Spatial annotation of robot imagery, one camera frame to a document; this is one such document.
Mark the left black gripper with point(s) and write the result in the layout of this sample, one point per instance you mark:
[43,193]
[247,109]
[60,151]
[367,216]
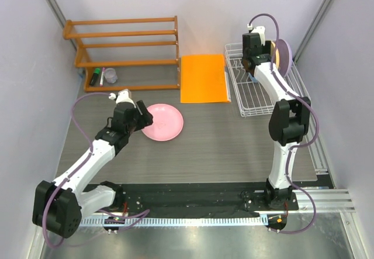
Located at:
[146,117]

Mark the pink plate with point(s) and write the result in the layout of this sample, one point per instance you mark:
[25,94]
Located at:
[167,122]

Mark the green highlighter marker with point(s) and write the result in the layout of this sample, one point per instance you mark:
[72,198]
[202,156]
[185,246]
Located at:
[95,76]

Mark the left controller board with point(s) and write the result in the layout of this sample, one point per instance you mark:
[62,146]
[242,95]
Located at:
[113,225]

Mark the aluminium frame rail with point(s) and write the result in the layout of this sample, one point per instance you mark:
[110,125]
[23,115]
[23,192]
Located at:
[325,200]

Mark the controller board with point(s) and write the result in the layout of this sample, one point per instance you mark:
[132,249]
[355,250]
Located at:
[113,225]
[276,223]

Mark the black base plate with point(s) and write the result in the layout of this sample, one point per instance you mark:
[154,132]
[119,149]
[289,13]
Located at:
[199,200]

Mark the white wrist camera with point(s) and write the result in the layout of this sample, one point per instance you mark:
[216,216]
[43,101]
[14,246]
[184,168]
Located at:
[121,97]
[258,31]

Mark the right controller board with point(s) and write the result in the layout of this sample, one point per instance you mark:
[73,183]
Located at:
[276,223]

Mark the perforated cable duct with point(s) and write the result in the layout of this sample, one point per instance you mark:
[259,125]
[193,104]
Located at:
[98,220]

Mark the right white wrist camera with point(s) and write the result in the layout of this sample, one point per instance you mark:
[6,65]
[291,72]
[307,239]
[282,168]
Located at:
[258,31]

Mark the blue plate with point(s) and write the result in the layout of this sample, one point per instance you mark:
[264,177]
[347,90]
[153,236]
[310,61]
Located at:
[252,78]

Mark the purple plate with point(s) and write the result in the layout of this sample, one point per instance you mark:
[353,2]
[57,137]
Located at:
[285,57]

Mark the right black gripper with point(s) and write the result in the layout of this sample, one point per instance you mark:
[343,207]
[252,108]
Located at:
[266,48]

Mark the orange folder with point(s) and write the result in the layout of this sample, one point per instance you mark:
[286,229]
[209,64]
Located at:
[203,79]

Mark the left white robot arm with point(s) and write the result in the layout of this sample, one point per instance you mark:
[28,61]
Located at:
[60,205]

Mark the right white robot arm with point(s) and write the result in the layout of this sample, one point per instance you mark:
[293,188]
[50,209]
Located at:
[289,121]

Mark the clear plastic cup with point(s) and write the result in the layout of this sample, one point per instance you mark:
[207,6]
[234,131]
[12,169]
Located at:
[110,75]

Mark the yellow plate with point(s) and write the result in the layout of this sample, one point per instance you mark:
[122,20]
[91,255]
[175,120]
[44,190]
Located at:
[276,53]

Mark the pink white marker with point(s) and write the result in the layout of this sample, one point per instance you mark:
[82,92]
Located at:
[102,77]

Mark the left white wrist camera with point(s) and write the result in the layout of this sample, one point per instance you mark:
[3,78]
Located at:
[121,97]

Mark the white wire dish rack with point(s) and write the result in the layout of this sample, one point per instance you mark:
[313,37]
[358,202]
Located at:
[259,98]

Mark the wooden shelf rack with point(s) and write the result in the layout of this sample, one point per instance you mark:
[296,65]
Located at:
[83,60]

